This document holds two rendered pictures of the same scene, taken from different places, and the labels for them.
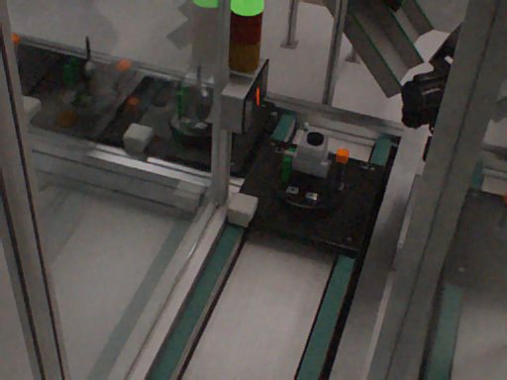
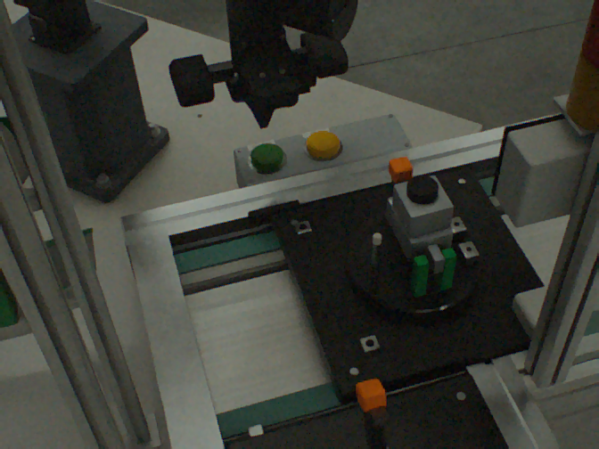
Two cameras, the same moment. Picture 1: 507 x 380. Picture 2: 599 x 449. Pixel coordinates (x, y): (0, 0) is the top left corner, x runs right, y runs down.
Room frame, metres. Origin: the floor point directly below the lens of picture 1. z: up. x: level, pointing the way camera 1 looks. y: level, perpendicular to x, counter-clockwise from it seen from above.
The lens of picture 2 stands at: (1.46, 0.33, 1.66)
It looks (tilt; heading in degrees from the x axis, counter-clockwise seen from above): 48 degrees down; 241
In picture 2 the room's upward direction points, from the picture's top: 3 degrees counter-clockwise
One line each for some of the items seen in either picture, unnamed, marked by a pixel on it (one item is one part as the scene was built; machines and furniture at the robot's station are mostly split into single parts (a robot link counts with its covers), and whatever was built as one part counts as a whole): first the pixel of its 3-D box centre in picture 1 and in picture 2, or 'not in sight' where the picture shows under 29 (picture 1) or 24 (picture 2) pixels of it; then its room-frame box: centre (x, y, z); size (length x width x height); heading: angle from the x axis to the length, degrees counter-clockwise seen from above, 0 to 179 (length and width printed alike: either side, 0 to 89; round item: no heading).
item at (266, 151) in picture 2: not in sight; (267, 159); (1.14, -0.33, 0.96); 0.04 x 0.04 x 0.02
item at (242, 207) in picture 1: (242, 210); (541, 317); (1.02, 0.02, 0.97); 0.05 x 0.05 x 0.04; 75
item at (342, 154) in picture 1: (336, 167); (401, 195); (1.08, -0.14, 1.04); 0.04 x 0.02 x 0.08; 75
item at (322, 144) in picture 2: not in sight; (323, 146); (1.07, -0.31, 0.96); 0.04 x 0.04 x 0.02
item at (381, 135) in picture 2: (421, 223); (323, 165); (1.07, -0.31, 0.93); 0.21 x 0.07 x 0.06; 165
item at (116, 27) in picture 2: not in sight; (83, 97); (1.28, -0.56, 0.96); 0.15 x 0.15 x 0.20; 29
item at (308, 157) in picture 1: (308, 150); (423, 217); (1.10, -0.09, 1.06); 0.08 x 0.04 x 0.07; 76
